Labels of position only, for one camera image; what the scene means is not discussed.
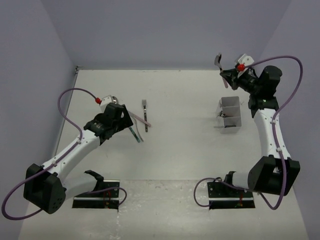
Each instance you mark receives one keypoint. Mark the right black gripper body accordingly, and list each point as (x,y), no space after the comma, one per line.
(248,83)

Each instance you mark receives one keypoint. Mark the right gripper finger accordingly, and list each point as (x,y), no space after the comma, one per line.
(229,73)
(230,82)

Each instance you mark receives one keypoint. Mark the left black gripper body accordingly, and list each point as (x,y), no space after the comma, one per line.
(116,126)

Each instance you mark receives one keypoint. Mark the knife with teal handle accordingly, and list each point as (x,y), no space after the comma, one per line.
(134,134)

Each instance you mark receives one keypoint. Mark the spoon with pink handle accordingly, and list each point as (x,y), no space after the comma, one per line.
(217,62)

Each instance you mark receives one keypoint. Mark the knife with dark handle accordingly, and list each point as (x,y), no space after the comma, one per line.
(225,126)

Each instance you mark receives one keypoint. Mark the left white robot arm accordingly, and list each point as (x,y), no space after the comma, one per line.
(47,185)

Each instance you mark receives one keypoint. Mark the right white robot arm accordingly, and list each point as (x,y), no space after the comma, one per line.
(276,171)

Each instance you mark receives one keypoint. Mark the white divided utensil container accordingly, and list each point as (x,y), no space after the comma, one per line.
(228,112)

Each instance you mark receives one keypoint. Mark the knife with pink handle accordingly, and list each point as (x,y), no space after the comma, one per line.
(139,118)

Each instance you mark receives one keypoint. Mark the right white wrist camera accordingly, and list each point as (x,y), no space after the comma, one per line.
(245,60)

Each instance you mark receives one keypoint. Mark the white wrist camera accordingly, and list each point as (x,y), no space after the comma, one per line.
(245,60)
(105,101)

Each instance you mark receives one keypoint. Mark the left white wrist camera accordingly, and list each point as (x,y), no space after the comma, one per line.
(105,101)

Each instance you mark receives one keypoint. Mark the fork with dark handle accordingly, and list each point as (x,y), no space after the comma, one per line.
(144,106)

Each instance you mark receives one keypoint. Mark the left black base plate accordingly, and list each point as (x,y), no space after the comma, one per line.
(103,200)

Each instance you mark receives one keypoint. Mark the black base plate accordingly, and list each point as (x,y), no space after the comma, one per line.
(103,200)
(224,197)

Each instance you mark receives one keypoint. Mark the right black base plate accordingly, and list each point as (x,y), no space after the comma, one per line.
(224,197)

